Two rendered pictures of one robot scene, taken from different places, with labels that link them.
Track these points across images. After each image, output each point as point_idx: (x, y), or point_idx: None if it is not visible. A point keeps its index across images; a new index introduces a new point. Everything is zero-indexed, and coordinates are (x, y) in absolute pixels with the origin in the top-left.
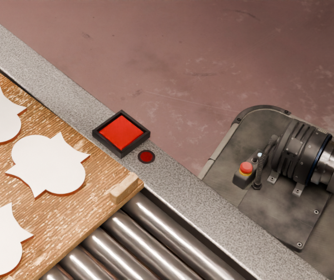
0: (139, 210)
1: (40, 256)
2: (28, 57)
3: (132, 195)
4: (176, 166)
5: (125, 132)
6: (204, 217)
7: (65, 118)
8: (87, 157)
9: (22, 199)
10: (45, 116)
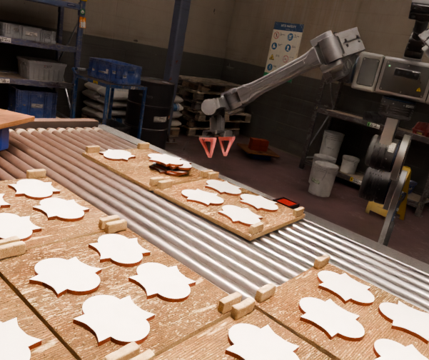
0: (305, 224)
1: (268, 224)
2: (231, 181)
3: (300, 217)
4: (315, 216)
5: (288, 202)
6: (336, 230)
7: None
8: (275, 203)
9: (250, 209)
10: (250, 192)
